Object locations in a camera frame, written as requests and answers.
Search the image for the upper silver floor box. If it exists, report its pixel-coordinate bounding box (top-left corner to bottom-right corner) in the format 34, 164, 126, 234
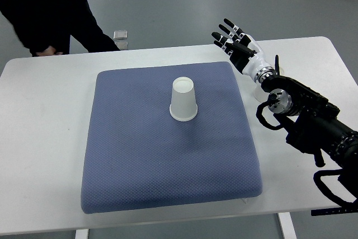
113, 30, 128, 40

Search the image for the silver floor box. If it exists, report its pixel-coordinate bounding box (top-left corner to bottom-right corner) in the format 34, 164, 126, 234
115, 41, 128, 50
113, 30, 128, 40

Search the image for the white paper cup on cushion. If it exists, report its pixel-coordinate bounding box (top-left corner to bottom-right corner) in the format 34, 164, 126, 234
169, 77, 197, 121

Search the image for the person in black clothes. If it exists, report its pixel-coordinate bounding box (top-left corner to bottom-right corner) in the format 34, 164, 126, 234
1, 0, 119, 57

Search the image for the white table leg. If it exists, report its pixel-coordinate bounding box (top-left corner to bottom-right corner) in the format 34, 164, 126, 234
277, 212, 297, 239
75, 229, 89, 239

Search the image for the white table leg left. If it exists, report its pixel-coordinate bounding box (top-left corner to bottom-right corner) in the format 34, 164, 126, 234
75, 229, 89, 239

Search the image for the white table leg right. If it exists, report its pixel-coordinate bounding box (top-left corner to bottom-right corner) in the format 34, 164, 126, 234
277, 212, 297, 239

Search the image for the black table control panel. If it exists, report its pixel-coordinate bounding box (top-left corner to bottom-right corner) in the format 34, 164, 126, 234
310, 207, 357, 217

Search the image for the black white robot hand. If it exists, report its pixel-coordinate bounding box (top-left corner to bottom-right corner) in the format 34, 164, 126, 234
211, 18, 276, 83

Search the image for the white paper cup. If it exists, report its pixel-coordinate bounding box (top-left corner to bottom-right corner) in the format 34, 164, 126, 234
253, 70, 277, 103
169, 77, 197, 121

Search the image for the person's hand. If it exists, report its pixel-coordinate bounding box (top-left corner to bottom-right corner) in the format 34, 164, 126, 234
35, 46, 63, 57

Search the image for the blue grey cushion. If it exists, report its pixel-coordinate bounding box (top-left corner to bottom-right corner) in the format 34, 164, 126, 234
81, 62, 262, 214

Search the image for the lower silver floor box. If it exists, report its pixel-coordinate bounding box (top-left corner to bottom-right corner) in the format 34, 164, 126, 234
115, 41, 128, 50

